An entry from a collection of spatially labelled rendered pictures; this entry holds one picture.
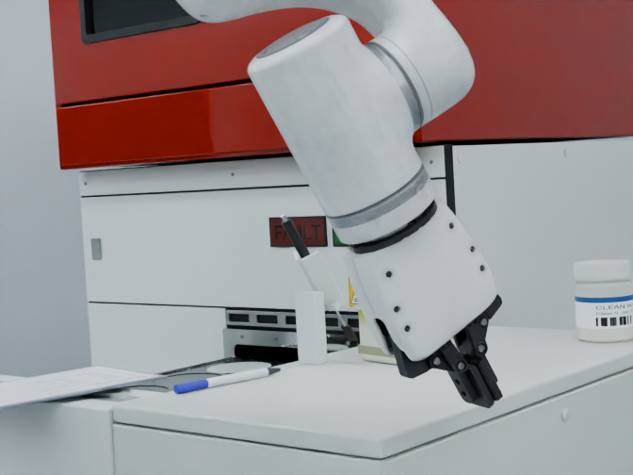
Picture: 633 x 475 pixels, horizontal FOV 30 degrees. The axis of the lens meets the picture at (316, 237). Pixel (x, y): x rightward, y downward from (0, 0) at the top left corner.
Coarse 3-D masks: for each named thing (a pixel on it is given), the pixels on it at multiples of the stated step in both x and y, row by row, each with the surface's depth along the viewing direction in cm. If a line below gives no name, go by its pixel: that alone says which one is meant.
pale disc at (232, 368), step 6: (216, 366) 183; (222, 366) 182; (228, 366) 182; (234, 366) 182; (240, 366) 181; (246, 366) 181; (252, 366) 181; (258, 366) 180; (264, 366) 180; (270, 366) 180; (222, 372) 176; (228, 372) 176; (234, 372) 175
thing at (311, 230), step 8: (272, 224) 188; (280, 224) 186; (296, 224) 184; (304, 224) 183; (312, 224) 182; (320, 224) 181; (272, 232) 188; (280, 232) 187; (304, 232) 183; (312, 232) 182; (320, 232) 181; (272, 240) 188; (280, 240) 187; (288, 240) 186; (304, 240) 183; (312, 240) 182; (320, 240) 181
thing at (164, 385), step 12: (240, 360) 187; (252, 360) 186; (264, 360) 185; (180, 372) 178; (192, 372) 177; (204, 372) 177; (216, 372) 176; (144, 384) 170; (156, 384) 170; (168, 384) 169
